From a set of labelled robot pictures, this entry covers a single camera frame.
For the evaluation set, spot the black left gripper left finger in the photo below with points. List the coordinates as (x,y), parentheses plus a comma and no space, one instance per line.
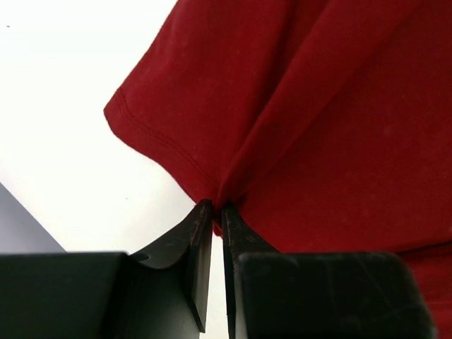
(161,291)

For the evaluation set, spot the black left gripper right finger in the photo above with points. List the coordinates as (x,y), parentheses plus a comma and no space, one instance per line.
(322,295)

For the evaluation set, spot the dark red t shirt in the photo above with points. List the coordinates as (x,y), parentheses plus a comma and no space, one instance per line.
(327,123)

